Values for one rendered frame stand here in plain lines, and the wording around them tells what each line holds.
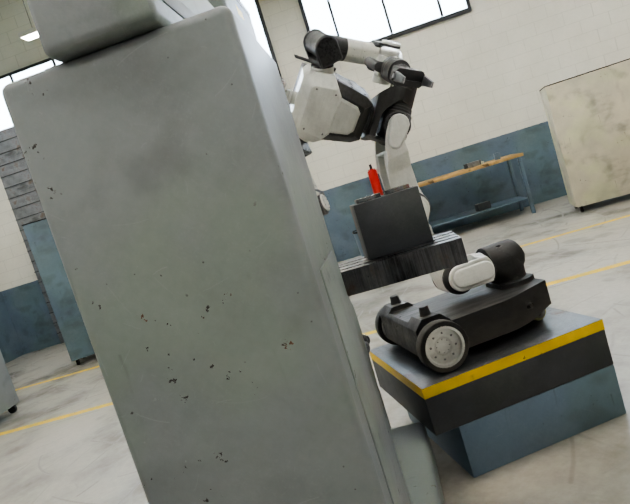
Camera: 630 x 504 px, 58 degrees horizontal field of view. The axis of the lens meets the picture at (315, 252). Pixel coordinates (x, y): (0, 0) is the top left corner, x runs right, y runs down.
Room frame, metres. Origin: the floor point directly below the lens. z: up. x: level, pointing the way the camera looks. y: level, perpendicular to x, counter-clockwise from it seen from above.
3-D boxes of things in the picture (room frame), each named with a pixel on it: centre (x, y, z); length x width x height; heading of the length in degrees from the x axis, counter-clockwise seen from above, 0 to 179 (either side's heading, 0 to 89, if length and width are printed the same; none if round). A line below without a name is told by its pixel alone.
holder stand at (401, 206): (1.90, -0.27, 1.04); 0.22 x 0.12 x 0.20; 91
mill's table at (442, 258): (1.92, 0.16, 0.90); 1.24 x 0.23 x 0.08; 82
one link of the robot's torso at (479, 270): (2.43, -0.58, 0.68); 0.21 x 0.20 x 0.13; 100
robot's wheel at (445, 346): (2.12, -0.36, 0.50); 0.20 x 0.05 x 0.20; 100
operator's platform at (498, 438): (2.42, -0.55, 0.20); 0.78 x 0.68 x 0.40; 100
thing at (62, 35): (1.42, 0.19, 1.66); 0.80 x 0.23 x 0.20; 172
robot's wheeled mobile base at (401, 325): (2.42, -0.55, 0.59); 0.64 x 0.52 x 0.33; 100
